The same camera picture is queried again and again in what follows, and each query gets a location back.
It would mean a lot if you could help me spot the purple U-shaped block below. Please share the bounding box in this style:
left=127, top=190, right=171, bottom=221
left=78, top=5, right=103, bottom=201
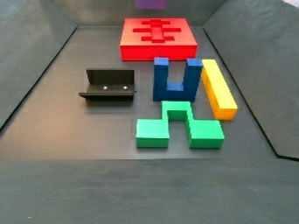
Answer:
left=135, top=0, right=167, bottom=10

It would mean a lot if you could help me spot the black angle fixture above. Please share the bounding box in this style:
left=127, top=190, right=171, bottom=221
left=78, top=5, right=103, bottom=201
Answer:
left=79, top=68, right=136, bottom=100

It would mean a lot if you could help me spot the red board with slots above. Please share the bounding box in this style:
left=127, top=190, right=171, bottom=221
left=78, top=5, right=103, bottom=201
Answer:
left=119, top=18, right=199, bottom=61

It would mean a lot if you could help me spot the blue U-shaped block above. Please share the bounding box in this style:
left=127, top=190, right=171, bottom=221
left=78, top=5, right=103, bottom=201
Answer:
left=152, top=56, right=205, bottom=103

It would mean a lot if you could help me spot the green stepped block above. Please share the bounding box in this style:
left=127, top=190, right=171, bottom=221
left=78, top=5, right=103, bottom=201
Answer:
left=135, top=101, right=226, bottom=150

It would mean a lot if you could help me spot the yellow long block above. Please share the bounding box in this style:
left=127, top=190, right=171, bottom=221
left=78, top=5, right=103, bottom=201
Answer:
left=201, top=59, right=239, bottom=121

